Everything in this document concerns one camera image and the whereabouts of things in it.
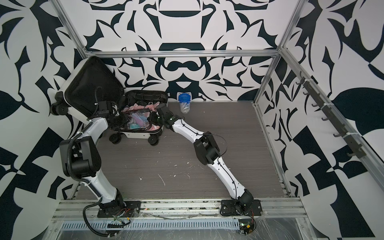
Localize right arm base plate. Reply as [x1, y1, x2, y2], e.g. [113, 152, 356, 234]
[220, 200, 263, 217]

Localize black wall hook rack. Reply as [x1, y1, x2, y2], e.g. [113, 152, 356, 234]
[297, 73, 367, 159]

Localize clear bottle blue cap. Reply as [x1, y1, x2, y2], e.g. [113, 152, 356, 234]
[178, 93, 192, 114]

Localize small green circuit board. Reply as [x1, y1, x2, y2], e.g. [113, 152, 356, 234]
[239, 219, 257, 235]

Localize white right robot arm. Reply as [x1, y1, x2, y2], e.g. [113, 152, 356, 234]
[156, 104, 254, 213]

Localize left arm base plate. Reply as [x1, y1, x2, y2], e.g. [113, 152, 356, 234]
[97, 201, 142, 218]

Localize clear toiletry pouch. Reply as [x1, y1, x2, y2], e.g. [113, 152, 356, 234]
[121, 109, 153, 132]

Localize black corrugated cable hose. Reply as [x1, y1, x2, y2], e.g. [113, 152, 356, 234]
[82, 201, 133, 238]

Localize white suitcase black lining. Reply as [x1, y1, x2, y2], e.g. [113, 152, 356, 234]
[50, 57, 168, 146]

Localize pink patterned shorts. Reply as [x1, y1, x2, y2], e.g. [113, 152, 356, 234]
[119, 102, 161, 132]

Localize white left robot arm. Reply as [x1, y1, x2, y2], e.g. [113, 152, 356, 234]
[59, 101, 126, 209]

